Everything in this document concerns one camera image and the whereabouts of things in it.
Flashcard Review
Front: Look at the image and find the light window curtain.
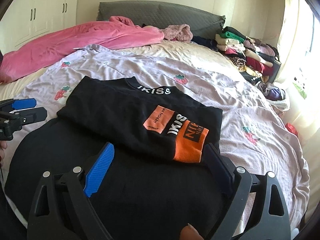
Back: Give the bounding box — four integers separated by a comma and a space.
272, 0, 320, 130

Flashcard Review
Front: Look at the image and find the beige bed sheet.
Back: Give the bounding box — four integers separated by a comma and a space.
0, 39, 240, 98

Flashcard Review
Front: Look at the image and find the dark navy cloth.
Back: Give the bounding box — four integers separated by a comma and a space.
191, 35, 218, 52

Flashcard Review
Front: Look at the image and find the grey quilted headboard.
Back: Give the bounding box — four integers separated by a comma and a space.
96, 1, 227, 40

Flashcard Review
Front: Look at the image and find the cream wardrobe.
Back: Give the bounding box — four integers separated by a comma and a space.
0, 0, 80, 53

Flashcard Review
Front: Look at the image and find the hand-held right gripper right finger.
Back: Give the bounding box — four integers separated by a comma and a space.
200, 142, 292, 240

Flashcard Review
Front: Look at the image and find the small red item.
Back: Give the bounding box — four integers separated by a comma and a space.
285, 122, 298, 134

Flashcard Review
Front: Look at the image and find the pink fluffy garment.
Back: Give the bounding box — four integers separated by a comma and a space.
161, 24, 193, 43

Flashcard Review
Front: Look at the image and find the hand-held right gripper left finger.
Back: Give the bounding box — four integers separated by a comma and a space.
27, 142, 115, 240

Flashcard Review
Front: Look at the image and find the white bag of purple clothes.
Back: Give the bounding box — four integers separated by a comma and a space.
257, 81, 290, 110

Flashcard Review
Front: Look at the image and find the black sweater with orange cuffs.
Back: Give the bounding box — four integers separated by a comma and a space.
4, 76, 234, 240

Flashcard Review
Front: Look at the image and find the pink quilt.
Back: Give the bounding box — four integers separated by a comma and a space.
0, 16, 165, 84

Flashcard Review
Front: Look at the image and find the dark storage box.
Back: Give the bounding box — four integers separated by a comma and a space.
271, 57, 282, 83

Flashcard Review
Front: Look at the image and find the person's left hand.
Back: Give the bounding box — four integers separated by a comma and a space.
0, 140, 7, 167

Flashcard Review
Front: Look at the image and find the person's right hand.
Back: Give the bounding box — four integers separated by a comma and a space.
181, 224, 203, 240

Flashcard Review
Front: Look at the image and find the purple printed blanket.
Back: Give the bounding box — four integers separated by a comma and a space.
5, 44, 310, 230

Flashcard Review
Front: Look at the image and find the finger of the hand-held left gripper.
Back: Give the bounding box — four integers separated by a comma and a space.
14, 106, 48, 123
0, 98, 37, 112

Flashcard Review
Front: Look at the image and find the pile of folded clothes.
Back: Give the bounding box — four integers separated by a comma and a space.
215, 26, 282, 85

